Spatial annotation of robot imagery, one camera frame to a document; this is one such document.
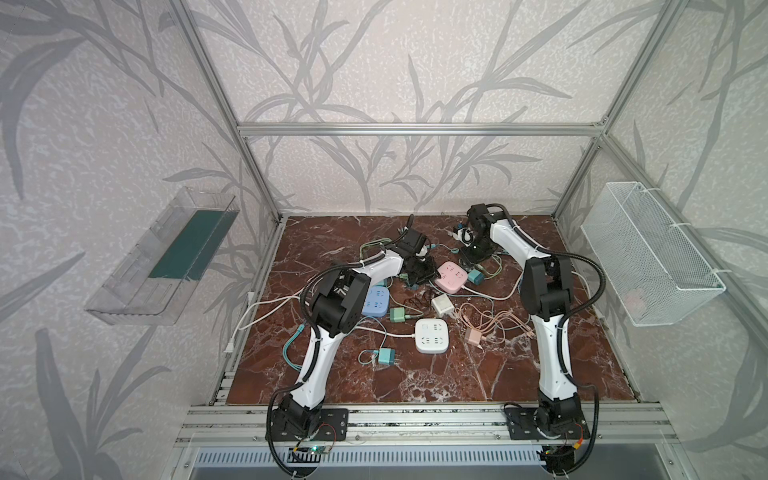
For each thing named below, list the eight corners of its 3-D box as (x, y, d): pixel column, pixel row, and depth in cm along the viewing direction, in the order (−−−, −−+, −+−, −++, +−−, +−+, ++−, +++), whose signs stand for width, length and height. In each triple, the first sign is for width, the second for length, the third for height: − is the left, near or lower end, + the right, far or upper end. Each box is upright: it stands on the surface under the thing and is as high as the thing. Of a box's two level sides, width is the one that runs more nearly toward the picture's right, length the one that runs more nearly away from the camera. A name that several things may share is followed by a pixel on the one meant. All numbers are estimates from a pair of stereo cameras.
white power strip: (415, 353, 87) (416, 349, 85) (415, 322, 94) (415, 318, 91) (449, 353, 87) (450, 349, 85) (446, 322, 94) (447, 318, 91)
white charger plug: (439, 318, 94) (440, 315, 92) (431, 302, 97) (431, 299, 96) (454, 312, 95) (455, 309, 93) (445, 296, 99) (446, 293, 97)
